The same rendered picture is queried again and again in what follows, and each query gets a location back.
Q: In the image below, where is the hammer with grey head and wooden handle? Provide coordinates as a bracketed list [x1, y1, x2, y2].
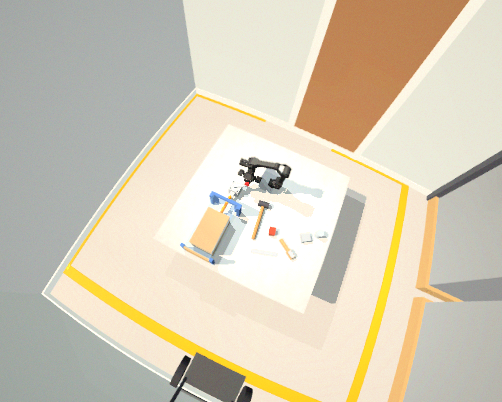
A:
[251, 200, 270, 240]

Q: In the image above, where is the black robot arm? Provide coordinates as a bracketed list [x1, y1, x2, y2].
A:
[239, 156, 292, 190]

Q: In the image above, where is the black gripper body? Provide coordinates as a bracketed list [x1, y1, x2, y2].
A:
[238, 169, 262, 184]

